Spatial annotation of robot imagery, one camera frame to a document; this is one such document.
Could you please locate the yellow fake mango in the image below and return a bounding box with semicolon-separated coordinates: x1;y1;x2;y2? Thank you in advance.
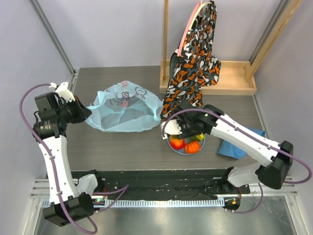
190;133;205;141

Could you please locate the orange fake pumpkin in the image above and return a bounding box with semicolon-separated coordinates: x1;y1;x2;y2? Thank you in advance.
184;141;201;154

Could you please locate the red fake tomato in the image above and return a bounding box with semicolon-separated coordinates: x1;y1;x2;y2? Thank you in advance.
169;137;185;150

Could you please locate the light blue plastic bag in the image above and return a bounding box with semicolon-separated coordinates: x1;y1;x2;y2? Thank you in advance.
86;80;163;133

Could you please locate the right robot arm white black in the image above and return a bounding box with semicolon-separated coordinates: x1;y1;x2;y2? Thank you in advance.
174;101;293;193

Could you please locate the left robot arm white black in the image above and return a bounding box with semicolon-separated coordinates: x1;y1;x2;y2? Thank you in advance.
33;92;104;227

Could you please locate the camouflage patterned fabric bag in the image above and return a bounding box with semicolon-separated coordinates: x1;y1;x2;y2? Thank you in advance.
160;0;221;120

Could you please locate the blue round plate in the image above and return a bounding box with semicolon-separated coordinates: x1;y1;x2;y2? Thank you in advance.
167;134;205;155

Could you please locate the blue cloth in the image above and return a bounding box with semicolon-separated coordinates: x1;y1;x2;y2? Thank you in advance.
212;127;267;163

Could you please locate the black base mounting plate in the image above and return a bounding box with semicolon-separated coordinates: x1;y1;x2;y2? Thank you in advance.
70;168;281;196

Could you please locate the pink cream hanger hoop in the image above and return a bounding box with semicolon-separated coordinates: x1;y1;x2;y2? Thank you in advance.
177;0;212;56

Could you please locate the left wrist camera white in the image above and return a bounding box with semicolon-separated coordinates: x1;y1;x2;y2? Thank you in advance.
49;82;75;103

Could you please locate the wooden rack frame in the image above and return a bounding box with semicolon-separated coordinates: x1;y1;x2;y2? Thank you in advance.
159;0;303;96

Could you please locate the white slotted cable duct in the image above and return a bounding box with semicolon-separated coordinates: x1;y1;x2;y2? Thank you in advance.
41;198;225;209

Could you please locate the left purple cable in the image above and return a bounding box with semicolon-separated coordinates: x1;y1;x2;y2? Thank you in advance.
19;83;130;233

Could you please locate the purple cable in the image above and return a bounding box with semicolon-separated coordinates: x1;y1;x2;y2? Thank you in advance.
19;83;130;233
161;109;313;213

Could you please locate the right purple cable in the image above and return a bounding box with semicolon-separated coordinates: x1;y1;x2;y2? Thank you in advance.
161;109;313;213

